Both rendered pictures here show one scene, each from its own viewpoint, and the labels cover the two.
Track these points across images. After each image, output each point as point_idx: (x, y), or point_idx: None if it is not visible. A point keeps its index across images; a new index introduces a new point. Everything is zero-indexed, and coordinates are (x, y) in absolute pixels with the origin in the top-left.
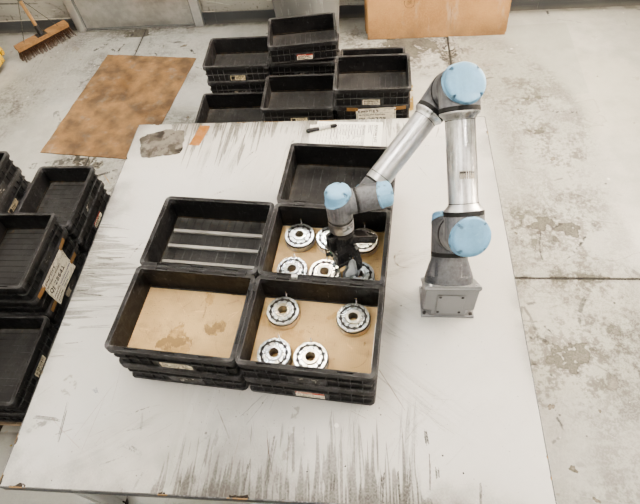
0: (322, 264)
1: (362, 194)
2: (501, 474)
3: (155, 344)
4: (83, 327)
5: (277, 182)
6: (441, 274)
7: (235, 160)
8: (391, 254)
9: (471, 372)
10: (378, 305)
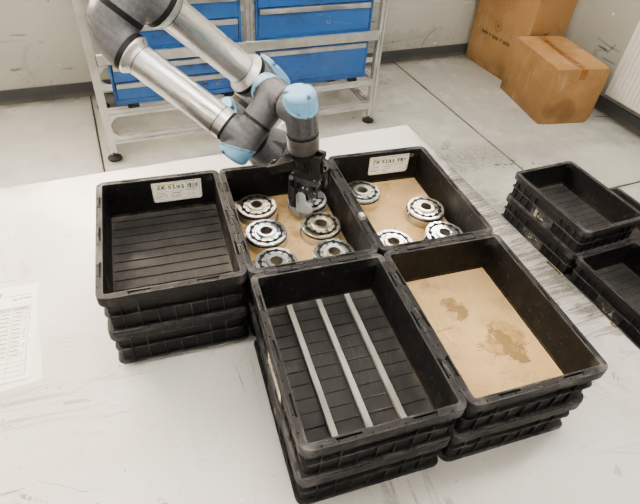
0: (311, 228)
1: (288, 85)
2: (402, 144)
3: (527, 363)
4: None
5: (119, 404)
6: (284, 138)
7: None
8: None
9: None
10: (352, 155)
